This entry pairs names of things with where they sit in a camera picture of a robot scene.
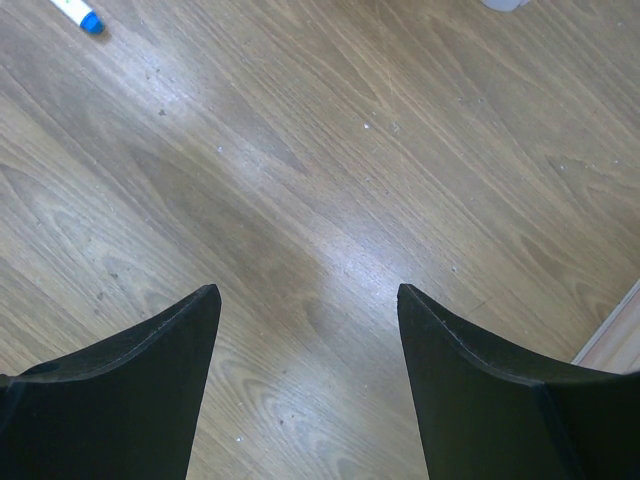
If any drawer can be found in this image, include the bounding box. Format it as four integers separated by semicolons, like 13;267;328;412
481;0;529;13

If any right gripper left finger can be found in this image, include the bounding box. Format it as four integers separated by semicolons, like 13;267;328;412
1;284;221;479

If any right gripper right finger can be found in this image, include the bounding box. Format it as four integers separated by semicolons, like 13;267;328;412
397;284;639;479

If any blue capped white marker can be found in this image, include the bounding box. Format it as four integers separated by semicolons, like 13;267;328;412
51;0;105;35

